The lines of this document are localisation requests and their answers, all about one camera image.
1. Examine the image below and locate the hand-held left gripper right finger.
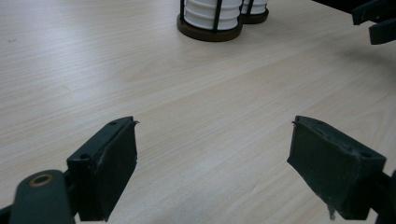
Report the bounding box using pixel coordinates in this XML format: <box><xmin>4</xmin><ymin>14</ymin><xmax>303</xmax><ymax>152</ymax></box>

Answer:
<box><xmin>286</xmin><ymin>115</ymin><xmax>388</xmax><ymax>221</ymax></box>

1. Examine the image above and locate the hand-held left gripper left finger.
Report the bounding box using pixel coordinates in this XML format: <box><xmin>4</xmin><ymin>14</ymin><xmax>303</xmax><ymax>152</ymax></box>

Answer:
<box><xmin>65</xmin><ymin>116</ymin><xmax>139</xmax><ymax>222</ymax></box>

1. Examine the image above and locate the tall stack of white cups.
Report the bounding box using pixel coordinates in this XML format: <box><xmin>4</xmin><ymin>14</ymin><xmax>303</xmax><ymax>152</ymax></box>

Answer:
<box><xmin>241</xmin><ymin>0</ymin><xmax>269</xmax><ymax>16</ymax></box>

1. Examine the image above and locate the black wire cup holder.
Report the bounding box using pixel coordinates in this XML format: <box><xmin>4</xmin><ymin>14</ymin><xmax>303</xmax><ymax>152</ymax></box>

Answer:
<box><xmin>177</xmin><ymin>0</ymin><xmax>245</xmax><ymax>43</ymax></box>
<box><xmin>241</xmin><ymin>0</ymin><xmax>270</xmax><ymax>25</ymax></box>

